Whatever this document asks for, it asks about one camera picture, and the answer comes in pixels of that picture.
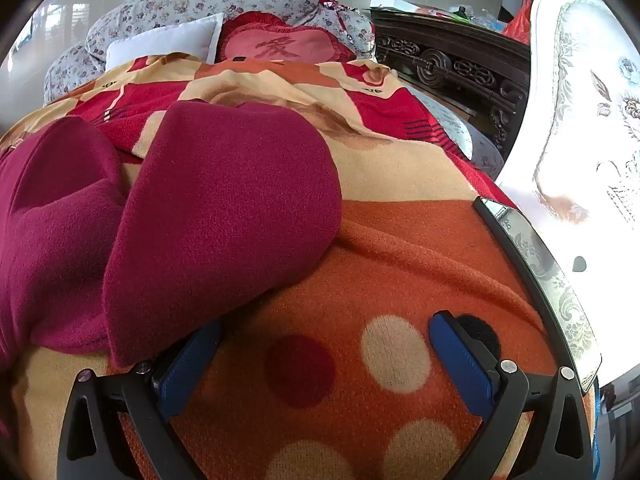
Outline orange red printed blanket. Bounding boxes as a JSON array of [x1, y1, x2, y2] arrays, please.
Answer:
[[0, 54, 601, 480]]

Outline dark carved wooden headboard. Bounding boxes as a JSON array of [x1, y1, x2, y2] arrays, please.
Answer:
[[370, 9, 532, 161]]

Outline white floral cloth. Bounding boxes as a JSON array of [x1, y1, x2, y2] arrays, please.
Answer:
[[492, 0, 640, 387]]

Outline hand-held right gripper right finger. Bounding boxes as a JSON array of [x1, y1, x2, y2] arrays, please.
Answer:
[[428, 310, 597, 480]]

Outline white pillow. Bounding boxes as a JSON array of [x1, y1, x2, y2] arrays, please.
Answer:
[[105, 12, 226, 69]]

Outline maroon fleece pants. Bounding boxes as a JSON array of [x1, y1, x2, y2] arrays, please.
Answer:
[[0, 100, 344, 369]]

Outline floral quilt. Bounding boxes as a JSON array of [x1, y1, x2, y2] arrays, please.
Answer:
[[44, 0, 377, 107]]

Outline red plastic bag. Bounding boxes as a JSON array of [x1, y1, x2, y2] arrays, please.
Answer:
[[501, 0, 537, 46]]

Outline red embroidered cushion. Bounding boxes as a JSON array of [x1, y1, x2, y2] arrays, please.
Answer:
[[215, 10, 357, 67]]

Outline clear plastic bag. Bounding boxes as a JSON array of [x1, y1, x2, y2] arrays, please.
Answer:
[[469, 7, 507, 32]]

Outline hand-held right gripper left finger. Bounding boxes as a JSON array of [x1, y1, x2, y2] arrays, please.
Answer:
[[56, 319, 222, 480]]

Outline white flat box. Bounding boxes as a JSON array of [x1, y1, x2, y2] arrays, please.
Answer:
[[370, 0, 427, 14]]

